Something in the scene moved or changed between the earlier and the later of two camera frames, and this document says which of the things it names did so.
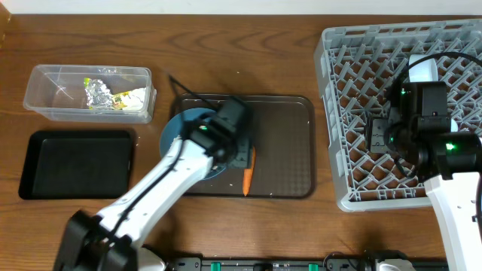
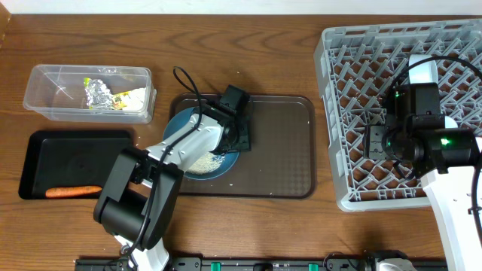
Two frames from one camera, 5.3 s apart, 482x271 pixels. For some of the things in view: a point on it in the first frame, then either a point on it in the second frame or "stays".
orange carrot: [248, 174] to [53, 193]
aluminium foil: [99, 95] stays
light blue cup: [454, 127] stays
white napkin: [134, 100] stays
